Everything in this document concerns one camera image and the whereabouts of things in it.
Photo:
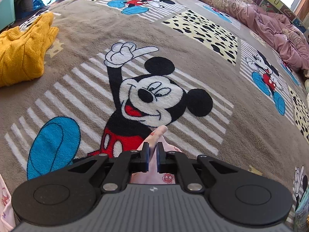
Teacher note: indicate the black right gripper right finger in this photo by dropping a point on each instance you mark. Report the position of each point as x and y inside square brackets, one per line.
[239, 196]

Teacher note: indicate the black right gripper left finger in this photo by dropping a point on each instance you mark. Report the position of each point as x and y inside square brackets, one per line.
[68, 194]

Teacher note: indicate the pink printed children's top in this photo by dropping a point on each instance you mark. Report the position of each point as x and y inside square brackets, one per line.
[153, 176]

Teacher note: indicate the pink printed children's pants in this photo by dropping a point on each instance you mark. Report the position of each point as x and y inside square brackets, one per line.
[6, 211]

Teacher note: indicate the folded blue jeans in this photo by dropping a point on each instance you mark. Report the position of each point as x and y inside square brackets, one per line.
[301, 215]

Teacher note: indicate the Mickey Mouse fleece blanket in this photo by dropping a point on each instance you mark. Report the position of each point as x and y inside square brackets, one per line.
[119, 69]

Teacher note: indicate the yellow knit sweater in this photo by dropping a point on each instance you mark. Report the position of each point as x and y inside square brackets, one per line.
[23, 53]

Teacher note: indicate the purple crumpled duvet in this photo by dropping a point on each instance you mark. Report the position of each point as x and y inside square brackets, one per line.
[273, 28]

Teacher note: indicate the colourful alphabet foam mat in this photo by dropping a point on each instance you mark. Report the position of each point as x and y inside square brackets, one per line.
[277, 6]

